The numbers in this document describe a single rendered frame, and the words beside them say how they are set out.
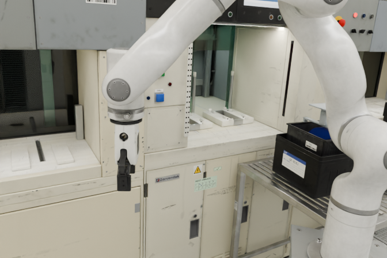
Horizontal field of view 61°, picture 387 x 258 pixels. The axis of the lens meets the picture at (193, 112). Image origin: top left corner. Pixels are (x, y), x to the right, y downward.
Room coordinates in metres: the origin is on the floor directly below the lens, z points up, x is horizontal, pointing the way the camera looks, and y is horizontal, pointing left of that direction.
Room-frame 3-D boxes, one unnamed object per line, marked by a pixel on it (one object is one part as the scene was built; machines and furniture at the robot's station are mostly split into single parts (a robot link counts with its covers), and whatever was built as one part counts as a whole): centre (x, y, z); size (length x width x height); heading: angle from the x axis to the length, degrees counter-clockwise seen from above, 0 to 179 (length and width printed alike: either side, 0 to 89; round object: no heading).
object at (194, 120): (1.65, 0.04, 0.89); 0.22 x 0.21 x 0.04; 30
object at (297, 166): (1.31, -0.55, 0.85); 0.28 x 0.28 x 0.17; 24
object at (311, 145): (1.31, -0.55, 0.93); 0.24 x 0.20 x 0.32; 24
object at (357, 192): (0.76, -0.44, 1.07); 0.19 x 0.12 x 0.24; 5
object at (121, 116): (0.74, 0.16, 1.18); 0.09 x 0.08 x 0.03; 5
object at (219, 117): (1.79, -0.19, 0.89); 0.22 x 0.21 x 0.04; 30
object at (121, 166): (0.69, 0.15, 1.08); 0.08 x 0.01 x 0.06; 5
